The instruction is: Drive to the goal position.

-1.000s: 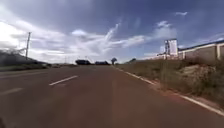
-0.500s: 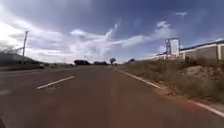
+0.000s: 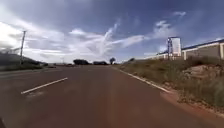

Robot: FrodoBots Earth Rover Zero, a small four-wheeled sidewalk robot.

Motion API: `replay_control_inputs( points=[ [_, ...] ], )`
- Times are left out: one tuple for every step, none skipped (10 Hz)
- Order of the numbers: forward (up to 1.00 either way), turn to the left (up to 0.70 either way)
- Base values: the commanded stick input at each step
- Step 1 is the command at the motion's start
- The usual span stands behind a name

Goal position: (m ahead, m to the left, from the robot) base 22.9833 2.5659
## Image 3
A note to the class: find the small tree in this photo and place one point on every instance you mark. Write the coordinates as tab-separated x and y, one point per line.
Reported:
112	60

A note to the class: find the clump of trees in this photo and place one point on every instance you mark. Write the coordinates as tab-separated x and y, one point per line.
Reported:
81	62
100	63

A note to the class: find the reddish asphalt road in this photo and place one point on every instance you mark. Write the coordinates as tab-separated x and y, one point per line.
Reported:
100	100

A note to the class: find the white road edge line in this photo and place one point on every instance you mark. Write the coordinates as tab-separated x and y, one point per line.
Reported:
146	81

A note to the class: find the dry grass verge with bushes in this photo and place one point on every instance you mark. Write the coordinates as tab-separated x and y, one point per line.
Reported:
173	73

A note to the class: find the white tank tower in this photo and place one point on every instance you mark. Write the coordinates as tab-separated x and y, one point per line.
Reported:
175	46

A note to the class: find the white dashed centre line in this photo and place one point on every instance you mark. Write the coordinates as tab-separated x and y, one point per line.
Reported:
43	85

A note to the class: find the utility pole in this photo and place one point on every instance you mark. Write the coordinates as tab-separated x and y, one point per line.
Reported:
22	46

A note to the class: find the long low building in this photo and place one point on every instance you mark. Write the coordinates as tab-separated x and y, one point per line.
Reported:
206	50

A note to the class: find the overgrown embankment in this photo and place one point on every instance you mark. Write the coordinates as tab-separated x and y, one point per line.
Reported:
16	63

